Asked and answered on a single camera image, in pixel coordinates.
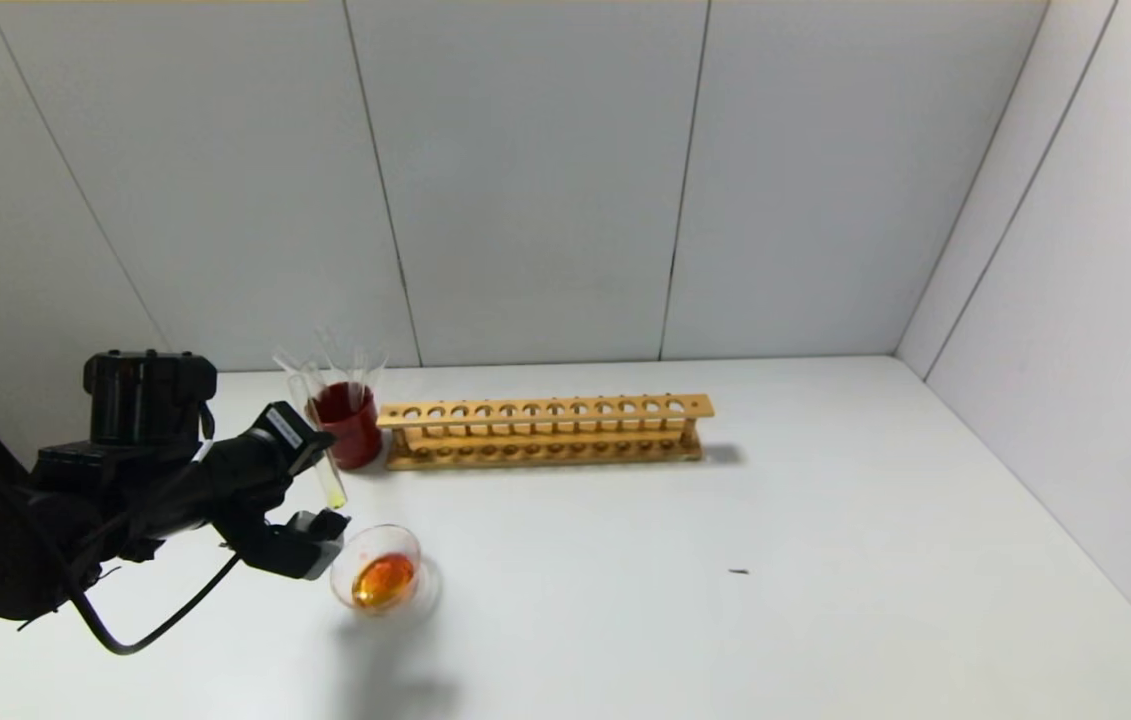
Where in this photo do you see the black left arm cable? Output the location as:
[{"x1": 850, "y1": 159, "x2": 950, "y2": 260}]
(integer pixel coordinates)
[{"x1": 65, "y1": 552, "x2": 244, "y2": 657}]

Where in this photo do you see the clear glass beaker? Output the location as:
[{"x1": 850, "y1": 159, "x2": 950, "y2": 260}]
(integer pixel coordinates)
[{"x1": 329, "y1": 523, "x2": 444, "y2": 635}]

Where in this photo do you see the test tube with yellow pigment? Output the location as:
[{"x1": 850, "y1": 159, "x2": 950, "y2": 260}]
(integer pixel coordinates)
[{"x1": 287, "y1": 374, "x2": 349, "y2": 510}]

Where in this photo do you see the red plastic cup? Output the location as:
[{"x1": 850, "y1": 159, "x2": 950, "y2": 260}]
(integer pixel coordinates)
[{"x1": 308, "y1": 382, "x2": 386, "y2": 471}]

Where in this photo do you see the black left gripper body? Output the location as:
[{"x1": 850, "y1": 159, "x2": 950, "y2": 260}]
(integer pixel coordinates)
[{"x1": 199, "y1": 400, "x2": 325, "y2": 525}]

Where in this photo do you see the wooden test tube rack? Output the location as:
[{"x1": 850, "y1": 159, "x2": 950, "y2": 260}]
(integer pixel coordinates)
[{"x1": 377, "y1": 394, "x2": 714, "y2": 471}]

